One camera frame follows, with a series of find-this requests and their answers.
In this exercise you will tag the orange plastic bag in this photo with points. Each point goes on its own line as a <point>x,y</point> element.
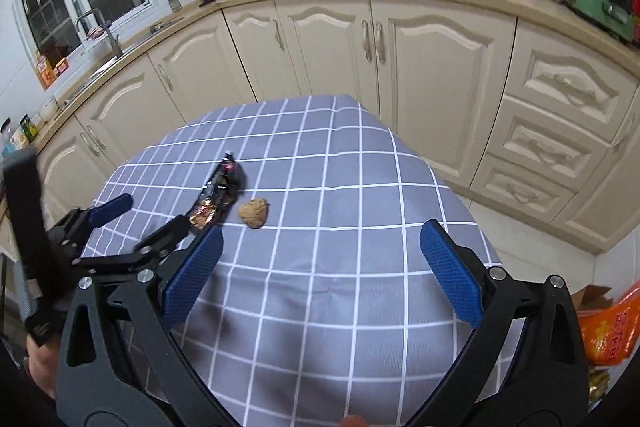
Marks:
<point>607,332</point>

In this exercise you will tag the jar with blue label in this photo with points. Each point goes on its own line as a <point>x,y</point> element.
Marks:
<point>7,142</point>

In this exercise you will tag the steel faucet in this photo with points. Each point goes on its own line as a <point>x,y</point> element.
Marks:
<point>107,32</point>

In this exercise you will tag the cardboard box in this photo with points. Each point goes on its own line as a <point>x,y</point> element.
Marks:
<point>590,297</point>

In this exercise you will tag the red packet by faucet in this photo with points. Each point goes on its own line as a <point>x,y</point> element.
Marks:
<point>97,32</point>

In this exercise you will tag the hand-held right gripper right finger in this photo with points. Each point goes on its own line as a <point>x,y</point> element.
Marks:
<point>452,277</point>

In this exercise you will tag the tall orange snack packet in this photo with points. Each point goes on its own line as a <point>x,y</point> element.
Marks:
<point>45,69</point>

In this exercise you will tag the cream kitchen cabinet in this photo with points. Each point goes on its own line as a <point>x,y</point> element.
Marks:
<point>425,72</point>

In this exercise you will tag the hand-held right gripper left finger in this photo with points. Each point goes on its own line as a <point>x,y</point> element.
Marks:
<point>192,277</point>

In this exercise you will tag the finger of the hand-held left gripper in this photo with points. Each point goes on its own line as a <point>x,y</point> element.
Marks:
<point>112,207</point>
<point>160,238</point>

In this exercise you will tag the white bowls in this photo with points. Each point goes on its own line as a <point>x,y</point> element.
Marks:
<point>47,109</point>

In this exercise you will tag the small orange snack packet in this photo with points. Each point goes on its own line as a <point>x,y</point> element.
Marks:
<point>62,66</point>

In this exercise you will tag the yellowish printed packet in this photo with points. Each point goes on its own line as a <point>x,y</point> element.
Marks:
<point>599,384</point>

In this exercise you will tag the grey checkered tablecloth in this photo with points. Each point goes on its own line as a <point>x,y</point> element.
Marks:
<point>325,257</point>

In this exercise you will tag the green packet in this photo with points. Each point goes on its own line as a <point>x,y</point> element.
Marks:
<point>27,128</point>

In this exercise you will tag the black brown snack wrapper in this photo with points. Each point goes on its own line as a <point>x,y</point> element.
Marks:
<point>217,192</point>

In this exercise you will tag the person's left hand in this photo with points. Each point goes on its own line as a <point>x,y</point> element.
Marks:
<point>44,367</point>

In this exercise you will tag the brown walnut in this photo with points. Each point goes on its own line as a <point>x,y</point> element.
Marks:
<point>254,213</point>

